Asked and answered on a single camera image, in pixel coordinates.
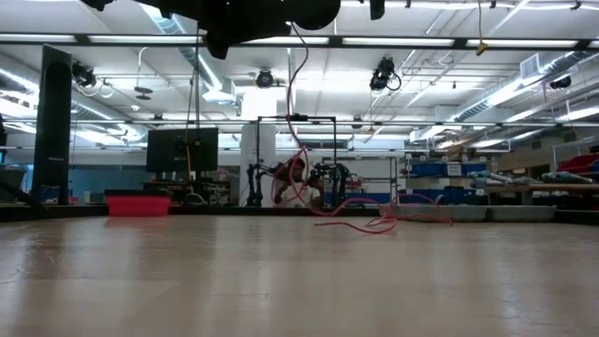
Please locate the grey plastic tool case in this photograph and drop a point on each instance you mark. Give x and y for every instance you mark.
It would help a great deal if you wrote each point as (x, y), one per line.
(468, 214)

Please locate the black upright post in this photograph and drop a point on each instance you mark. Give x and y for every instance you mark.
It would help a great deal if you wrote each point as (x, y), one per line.
(51, 140)

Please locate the blue storage bins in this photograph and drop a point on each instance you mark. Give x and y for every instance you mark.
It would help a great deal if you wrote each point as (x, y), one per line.
(430, 169)

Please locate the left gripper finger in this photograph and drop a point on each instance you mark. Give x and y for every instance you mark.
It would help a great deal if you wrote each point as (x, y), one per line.
(280, 16)

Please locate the red shelf bin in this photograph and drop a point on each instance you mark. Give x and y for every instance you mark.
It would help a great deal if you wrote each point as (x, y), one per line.
(580, 165)

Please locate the black aluminium table frame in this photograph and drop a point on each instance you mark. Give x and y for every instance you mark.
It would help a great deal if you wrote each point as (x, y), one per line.
(224, 210)

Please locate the grey wrapped bundle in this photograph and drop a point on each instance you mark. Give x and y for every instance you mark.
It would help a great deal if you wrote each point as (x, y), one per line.
(566, 178)
(496, 178)

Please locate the grey chair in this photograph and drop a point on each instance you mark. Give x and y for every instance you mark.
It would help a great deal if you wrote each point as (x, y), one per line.
(11, 180)

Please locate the black ceiling camera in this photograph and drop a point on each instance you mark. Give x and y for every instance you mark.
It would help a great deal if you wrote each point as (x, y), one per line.
(265, 78)
(84, 75)
(381, 75)

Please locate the person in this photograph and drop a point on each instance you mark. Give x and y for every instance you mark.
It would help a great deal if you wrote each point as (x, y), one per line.
(299, 194)

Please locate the black gantry frame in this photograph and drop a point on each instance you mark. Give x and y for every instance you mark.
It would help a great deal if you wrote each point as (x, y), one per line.
(299, 117)

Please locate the black ceiling device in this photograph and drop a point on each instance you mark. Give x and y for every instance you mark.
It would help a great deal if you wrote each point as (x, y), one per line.
(560, 83)

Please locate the black overhead light bar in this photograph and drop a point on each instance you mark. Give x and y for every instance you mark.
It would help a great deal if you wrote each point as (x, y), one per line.
(398, 41)

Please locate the yellow hanging plug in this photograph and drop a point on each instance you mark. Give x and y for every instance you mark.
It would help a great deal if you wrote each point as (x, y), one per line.
(482, 48)

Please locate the red plastic bin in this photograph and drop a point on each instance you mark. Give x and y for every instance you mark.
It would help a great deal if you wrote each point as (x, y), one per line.
(138, 207)

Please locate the black monitor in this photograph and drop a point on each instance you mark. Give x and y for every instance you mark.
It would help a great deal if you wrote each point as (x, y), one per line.
(168, 150)

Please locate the white ceiling vent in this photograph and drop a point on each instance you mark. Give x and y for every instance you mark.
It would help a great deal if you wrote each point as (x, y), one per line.
(530, 66)

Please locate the wooden workbench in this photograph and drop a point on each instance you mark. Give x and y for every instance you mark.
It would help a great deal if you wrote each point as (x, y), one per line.
(561, 187)

